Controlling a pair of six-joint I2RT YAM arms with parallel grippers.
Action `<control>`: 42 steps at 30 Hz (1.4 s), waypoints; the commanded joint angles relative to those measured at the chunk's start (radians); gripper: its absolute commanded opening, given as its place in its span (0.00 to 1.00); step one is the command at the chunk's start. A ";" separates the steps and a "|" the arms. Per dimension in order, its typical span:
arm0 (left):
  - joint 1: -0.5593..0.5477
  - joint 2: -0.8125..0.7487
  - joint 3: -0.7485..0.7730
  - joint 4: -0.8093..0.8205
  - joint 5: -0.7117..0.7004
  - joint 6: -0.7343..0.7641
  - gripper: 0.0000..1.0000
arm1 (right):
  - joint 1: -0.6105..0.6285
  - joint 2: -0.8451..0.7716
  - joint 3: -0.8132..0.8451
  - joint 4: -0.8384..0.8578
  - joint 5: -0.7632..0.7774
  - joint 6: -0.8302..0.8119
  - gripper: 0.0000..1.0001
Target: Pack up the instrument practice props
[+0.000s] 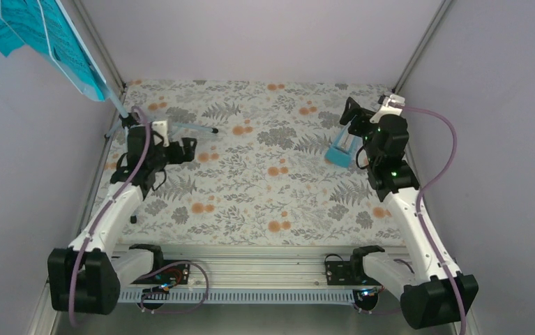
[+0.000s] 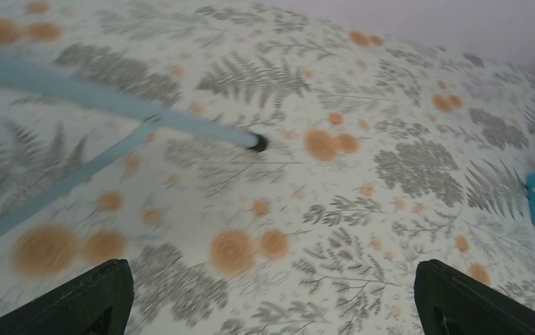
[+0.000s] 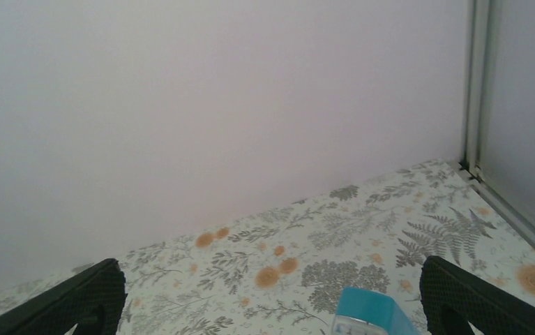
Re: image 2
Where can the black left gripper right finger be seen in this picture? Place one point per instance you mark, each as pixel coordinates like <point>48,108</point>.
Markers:
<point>450,302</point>

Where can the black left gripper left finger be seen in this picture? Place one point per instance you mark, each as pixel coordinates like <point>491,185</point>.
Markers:
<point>98,301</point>

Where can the light blue music stand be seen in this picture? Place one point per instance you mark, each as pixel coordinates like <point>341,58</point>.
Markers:
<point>21,74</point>

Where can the floral patterned table mat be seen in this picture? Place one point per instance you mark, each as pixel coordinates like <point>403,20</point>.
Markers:
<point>383,153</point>

